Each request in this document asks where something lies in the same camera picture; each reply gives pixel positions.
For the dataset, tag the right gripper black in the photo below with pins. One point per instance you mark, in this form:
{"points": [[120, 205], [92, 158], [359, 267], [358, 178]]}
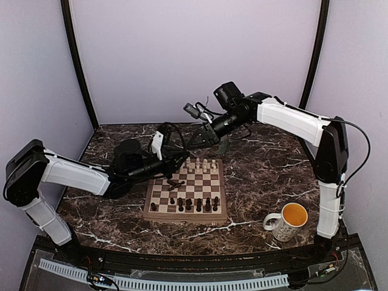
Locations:
{"points": [[209, 134]]}

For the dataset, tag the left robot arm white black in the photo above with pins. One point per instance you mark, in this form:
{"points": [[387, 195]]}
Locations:
{"points": [[35, 164]]}

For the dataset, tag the right black frame post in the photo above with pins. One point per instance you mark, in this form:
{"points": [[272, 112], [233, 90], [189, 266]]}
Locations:
{"points": [[316, 52]]}

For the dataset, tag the white chess pieces row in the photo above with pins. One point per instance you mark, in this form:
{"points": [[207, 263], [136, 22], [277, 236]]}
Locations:
{"points": [[200, 166]]}

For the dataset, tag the left black frame post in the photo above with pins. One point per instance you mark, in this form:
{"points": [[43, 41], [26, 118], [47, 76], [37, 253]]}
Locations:
{"points": [[76, 60]]}

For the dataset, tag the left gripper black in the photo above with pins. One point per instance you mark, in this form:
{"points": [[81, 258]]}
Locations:
{"points": [[170, 159]]}

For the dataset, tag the wooden chess board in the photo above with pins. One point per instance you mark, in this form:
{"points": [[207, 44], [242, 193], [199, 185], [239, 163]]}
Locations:
{"points": [[196, 186]]}

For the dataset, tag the dark rook corner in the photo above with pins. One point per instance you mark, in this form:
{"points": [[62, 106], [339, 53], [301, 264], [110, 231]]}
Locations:
{"points": [[153, 207]]}

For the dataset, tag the seashell pattern mug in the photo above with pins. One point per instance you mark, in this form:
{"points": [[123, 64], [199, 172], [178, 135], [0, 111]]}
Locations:
{"points": [[223, 145]]}

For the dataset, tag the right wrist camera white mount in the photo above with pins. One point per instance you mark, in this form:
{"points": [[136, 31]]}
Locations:
{"points": [[198, 113]]}

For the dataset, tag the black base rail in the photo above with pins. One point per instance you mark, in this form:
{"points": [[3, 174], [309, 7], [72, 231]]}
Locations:
{"points": [[348, 250]]}

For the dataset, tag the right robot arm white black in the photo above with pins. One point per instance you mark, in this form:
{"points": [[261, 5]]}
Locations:
{"points": [[327, 135]]}

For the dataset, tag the white cable duct strip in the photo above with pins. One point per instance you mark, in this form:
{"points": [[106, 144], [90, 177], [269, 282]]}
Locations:
{"points": [[165, 281]]}

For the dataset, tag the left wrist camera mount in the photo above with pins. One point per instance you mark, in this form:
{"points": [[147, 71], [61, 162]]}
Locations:
{"points": [[157, 143]]}

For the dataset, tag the black frame post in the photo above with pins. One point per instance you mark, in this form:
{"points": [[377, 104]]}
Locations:
{"points": [[76, 60], [316, 52]]}

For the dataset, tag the dark tall piece back row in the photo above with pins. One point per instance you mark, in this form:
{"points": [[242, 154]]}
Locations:
{"points": [[208, 205]]}

